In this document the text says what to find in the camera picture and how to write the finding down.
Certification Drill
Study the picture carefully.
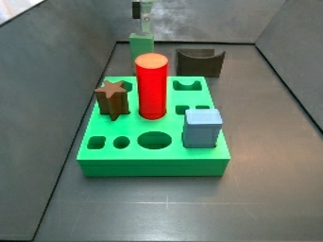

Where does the brown star peg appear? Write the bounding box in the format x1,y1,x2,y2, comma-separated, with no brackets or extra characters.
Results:
95,81,130,121

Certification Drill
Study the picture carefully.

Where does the blue square block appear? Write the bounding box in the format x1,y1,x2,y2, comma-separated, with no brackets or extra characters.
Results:
183,109,223,148

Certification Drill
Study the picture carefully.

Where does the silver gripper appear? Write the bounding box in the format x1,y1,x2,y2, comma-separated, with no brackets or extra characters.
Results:
131,0,154,33

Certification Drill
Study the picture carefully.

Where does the green arch block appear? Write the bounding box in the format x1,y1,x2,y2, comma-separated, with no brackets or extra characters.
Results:
129,33,154,73

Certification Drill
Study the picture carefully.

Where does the red cylinder peg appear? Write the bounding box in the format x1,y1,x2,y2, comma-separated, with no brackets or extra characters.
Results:
135,53,169,120

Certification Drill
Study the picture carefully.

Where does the green shape sorter board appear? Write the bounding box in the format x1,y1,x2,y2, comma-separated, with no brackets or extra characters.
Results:
78,77,231,177

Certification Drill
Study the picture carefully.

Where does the black curved stand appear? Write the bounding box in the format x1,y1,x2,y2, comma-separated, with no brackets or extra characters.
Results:
175,48,226,78

